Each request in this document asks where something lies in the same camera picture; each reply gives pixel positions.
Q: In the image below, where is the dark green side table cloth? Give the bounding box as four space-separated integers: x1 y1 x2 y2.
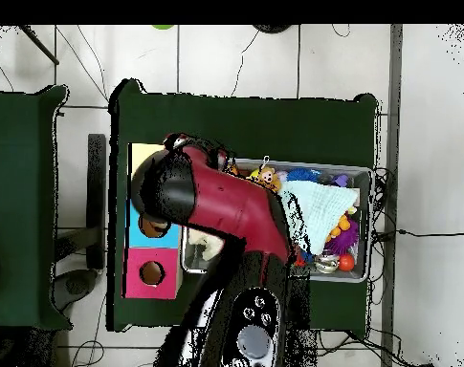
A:
0 84 73 332

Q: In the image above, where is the orange plastic ball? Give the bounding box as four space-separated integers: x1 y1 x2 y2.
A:
337 252 356 272

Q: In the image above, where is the cream knitted cloth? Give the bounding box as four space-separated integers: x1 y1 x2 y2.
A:
187 227 226 262

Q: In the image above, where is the purple spiky ball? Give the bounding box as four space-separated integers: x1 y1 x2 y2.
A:
324 217 360 256

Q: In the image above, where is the wooden box with three holes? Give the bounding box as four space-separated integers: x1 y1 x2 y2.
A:
122 142 189 300

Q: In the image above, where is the brown plush monkey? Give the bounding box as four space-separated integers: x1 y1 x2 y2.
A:
249 165 283 193

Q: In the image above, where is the light blue knitted cloth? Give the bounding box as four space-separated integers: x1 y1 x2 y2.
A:
278 179 360 256

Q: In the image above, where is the shallow metal mesh bin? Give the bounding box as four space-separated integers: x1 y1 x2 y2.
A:
180 157 375 284

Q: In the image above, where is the dark grey stand foot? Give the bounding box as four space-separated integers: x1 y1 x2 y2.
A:
53 268 99 312

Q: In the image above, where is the large blue spiky ball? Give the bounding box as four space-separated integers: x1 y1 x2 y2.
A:
285 167 320 184

